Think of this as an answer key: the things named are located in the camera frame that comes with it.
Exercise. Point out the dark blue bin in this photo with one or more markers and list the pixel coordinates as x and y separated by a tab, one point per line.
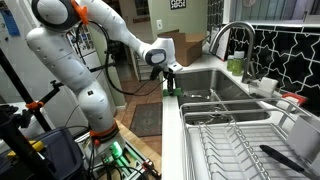
61	153

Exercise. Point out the red rimmed white scrubber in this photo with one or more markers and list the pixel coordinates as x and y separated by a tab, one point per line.
295	98

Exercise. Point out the brown cardboard box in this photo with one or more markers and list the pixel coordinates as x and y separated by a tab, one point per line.
191	48

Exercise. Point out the white sponge caddy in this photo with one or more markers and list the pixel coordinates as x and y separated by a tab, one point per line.
266	86

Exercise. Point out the black tripod stand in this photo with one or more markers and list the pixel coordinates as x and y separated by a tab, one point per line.
20	90

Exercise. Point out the red black clamp tool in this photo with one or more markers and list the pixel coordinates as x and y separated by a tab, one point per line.
151	168

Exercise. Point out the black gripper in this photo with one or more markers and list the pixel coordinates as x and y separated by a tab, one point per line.
171	71

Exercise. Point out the black white patterned picture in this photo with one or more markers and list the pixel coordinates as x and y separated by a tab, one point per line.
178	4

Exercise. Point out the stainless steel sink basin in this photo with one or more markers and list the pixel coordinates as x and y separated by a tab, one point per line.
206	83

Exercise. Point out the orange clamp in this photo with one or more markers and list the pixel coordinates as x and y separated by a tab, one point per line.
34	105

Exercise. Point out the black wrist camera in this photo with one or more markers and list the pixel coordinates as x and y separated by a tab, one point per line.
155	71

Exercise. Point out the black camera stand rod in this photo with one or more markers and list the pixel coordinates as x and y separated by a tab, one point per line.
101	67

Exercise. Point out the white fridge with photos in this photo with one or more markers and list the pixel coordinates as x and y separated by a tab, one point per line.
83	41

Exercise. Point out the white paper card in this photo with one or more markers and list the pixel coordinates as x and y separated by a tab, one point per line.
221	43

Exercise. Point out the green sponge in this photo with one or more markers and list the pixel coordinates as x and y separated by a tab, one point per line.
178	92

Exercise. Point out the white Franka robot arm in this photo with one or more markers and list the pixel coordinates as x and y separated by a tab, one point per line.
73	73

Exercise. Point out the steel gooseneck faucet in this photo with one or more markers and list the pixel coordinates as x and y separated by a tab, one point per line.
248	50

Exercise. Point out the tall green soap bottle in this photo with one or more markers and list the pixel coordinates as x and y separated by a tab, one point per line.
238	65

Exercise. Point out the short green soap bottle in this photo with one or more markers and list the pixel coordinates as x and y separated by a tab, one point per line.
230	64

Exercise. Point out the grey floor mat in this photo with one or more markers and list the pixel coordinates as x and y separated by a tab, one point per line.
146	119

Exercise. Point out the white utensil holder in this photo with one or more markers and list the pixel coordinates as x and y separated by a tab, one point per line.
305	138

